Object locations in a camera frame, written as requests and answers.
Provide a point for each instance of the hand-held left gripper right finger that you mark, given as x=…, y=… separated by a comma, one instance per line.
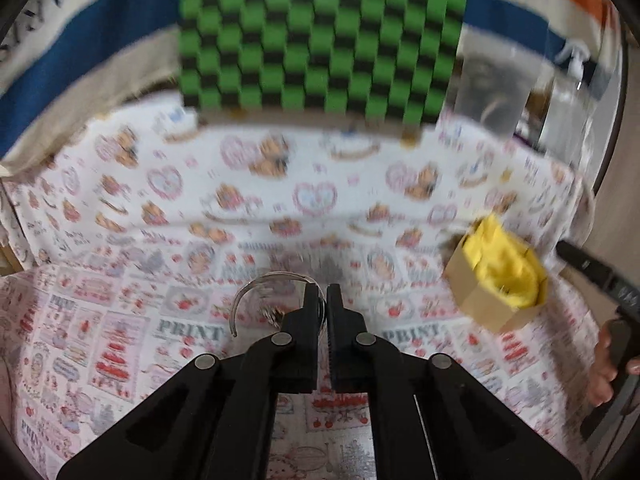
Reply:
x=337, y=330

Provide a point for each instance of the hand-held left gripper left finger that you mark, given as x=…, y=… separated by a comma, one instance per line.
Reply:
x=307, y=320

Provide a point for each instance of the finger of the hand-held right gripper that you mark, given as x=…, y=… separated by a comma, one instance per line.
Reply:
x=582, y=260

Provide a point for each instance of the clear spray bottle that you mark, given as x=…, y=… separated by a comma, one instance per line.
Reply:
x=567, y=110

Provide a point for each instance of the clear plastic container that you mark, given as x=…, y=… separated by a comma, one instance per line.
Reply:
x=492, y=85

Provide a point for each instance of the gold hexagonal box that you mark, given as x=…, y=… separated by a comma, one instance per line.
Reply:
x=475, y=295

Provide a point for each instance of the bear printed cloth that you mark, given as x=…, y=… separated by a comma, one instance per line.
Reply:
x=310, y=180

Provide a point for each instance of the yellow cloth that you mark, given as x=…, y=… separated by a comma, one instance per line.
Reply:
x=500, y=260

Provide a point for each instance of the green checkered tissue box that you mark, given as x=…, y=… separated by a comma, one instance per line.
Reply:
x=320, y=35

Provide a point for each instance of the strawberry printed cloth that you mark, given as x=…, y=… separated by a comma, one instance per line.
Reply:
x=125, y=330

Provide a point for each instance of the person's right hand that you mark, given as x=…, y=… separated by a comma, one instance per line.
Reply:
x=602, y=375

